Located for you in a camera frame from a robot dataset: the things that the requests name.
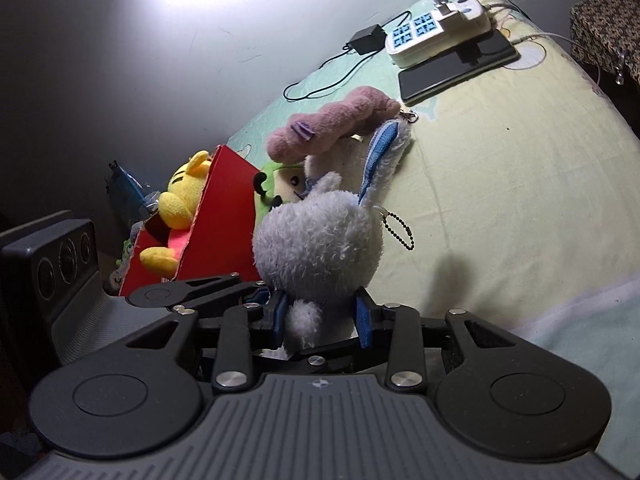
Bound small green toy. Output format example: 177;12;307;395
114;239;139;282

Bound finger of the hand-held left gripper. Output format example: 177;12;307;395
125;272;269;312

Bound black tablet device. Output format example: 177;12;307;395
398;30;519;104

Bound pink plush toy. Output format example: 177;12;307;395
266;86;403;164

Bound leopard print cloth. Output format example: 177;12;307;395
570;0;640;87

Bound green plush toy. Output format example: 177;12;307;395
252;160;314;226

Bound white charger plug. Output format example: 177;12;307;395
430;0;484;24

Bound white plush bunny blue ears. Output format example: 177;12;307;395
251;115;416;352

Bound black cable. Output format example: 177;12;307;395
284;46;397;102

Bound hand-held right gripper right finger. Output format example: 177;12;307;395
352;289;516;392

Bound white power strip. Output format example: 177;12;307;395
384;0;494;69

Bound black power adapter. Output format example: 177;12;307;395
348;25;386;55

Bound yellow plush bear pink shirt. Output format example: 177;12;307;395
139;150;214;277

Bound red cardboard box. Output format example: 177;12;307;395
119;145;274;299

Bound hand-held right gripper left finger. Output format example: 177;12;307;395
125;292;291;394

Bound white cable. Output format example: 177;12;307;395
491;2;601;81

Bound blue packet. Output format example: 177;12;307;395
105;160;162;227

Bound white plush toy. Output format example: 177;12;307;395
304;135;374;196

